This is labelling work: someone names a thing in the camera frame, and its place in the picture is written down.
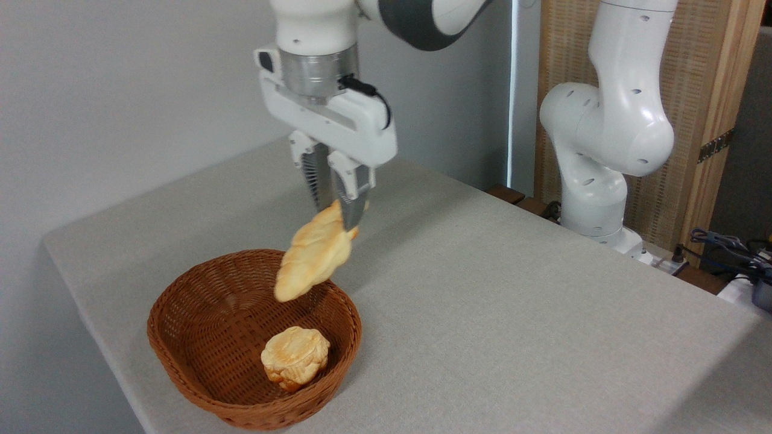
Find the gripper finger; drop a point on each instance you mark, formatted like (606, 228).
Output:
(354, 199)
(318, 181)

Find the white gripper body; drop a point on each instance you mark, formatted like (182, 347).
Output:
(356, 129)

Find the long braided bread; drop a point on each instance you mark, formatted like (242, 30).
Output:
(313, 256)

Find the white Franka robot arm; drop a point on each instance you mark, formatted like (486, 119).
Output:
(627, 120)

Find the round bread roll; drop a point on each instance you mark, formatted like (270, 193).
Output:
(295, 358)

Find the dark brown wooden base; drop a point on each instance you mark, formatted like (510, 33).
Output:
(512, 196)

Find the brown wicker basket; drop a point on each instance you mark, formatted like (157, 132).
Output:
(199, 319)

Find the wooden rattan screen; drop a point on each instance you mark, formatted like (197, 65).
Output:
(705, 72)

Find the black metal hinge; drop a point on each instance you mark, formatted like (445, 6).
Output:
(716, 145)

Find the white vertical wall strip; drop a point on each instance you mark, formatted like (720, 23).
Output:
(514, 90)

